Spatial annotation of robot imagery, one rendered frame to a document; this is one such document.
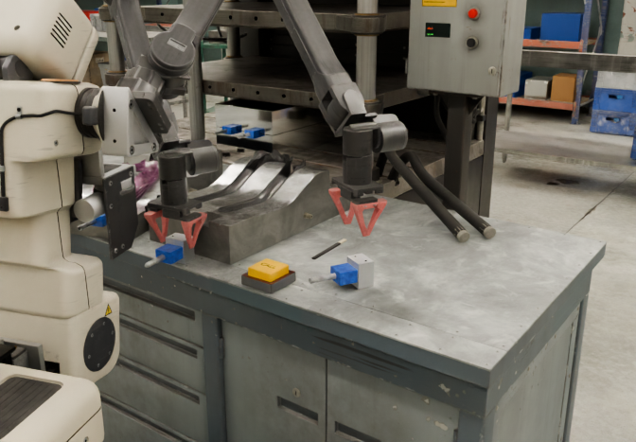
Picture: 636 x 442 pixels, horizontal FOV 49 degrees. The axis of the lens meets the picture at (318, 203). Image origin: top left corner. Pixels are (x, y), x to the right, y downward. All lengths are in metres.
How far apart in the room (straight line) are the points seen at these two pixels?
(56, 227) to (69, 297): 0.13
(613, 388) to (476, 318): 1.50
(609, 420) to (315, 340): 1.41
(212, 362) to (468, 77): 1.08
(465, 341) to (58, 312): 0.72
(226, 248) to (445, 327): 0.51
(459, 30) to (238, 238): 0.94
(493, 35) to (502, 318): 0.95
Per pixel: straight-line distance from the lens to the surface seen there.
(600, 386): 2.77
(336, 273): 1.39
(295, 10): 1.44
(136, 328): 1.87
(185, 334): 1.71
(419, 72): 2.15
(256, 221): 1.56
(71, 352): 1.36
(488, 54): 2.05
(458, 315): 1.32
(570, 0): 8.12
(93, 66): 7.81
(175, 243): 1.54
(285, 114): 2.46
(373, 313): 1.31
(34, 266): 1.33
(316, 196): 1.73
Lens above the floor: 1.39
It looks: 18 degrees down
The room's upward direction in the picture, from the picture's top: straight up
